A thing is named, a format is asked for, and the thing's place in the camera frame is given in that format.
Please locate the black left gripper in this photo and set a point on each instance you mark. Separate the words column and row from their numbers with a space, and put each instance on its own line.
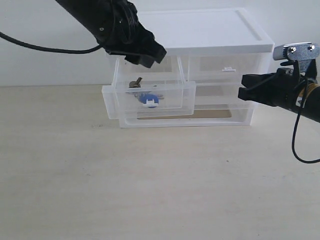
column 131, row 39

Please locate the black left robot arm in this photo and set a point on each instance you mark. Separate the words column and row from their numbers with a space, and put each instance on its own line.
column 97, row 16

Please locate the keys with blue tag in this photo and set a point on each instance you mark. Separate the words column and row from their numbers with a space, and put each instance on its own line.
column 146, row 98

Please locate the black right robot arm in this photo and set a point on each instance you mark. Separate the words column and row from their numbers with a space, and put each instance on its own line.
column 310, row 114

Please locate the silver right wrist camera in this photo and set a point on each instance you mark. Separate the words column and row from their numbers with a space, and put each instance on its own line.
column 302, row 52

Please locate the clear plastic container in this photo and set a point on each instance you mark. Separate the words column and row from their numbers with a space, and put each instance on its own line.
column 220, row 96

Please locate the white plastic drawer cabinet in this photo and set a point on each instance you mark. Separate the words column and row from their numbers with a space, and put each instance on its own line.
column 200, row 33

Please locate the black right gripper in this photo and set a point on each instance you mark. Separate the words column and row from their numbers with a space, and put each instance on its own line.
column 285, row 89

